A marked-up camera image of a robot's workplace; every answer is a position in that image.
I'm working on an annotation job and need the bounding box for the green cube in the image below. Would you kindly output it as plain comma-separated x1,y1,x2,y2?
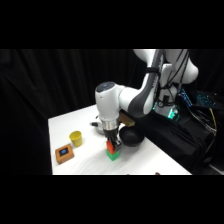
106,149,121,162

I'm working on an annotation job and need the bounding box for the blue lit keyboard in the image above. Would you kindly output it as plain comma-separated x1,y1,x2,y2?
195,90,224,109

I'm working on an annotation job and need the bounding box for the black cable bundle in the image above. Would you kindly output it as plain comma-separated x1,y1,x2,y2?
156,49,190,103

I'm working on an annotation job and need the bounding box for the yellow cable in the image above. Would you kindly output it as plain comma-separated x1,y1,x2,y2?
208,107,218,136

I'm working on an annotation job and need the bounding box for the black curtain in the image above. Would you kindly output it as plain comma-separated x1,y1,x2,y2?
0,49,224,176

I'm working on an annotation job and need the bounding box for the orange box with blue screen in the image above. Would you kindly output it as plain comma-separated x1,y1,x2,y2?
54,143,75,165

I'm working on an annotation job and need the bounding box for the black bowl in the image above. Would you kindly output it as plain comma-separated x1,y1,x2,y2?
118,125,146,147

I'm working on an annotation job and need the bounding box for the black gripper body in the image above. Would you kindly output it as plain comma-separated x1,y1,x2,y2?
103,127,122,142

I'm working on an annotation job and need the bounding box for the small green light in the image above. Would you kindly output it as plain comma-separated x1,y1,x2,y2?
151,101,182,122

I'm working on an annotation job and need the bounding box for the yellow cup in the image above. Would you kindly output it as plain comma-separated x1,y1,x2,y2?
68,130,84,148

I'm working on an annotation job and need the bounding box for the red cube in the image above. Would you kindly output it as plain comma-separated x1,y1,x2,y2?
105,139,122,155

